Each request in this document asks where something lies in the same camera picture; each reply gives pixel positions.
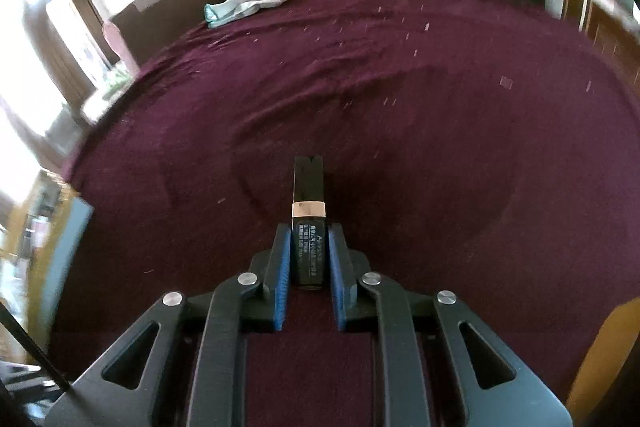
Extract black lipstick tube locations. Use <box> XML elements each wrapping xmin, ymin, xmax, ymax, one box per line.
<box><xmin>292</xmin><ymin>156</ymin><xmax>326</xmax><ymax>288</ymax></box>

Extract yellow taped foam box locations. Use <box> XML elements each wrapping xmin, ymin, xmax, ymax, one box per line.
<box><xmin>27</xmin><ymin>184</ymin><xmax>93</xmax><ymax>351</ymax></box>

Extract maroon bed cover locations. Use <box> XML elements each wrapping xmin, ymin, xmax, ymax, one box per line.
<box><xmin>52</xmin><ymin>0</ymin><xmax>639</xmax><ymax>426</ymax></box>

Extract brown armchair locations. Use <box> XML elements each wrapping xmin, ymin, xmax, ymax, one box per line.
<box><xmin>103</xmin><ymin>0</ymin><xmax>224</xmax><ymax>75</ymax></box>

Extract white teal gloves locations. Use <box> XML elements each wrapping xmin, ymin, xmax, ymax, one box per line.
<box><xmin>204</xmin><ymin>0</ymin><xmax>288</xmax><ymax>28</ymax></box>

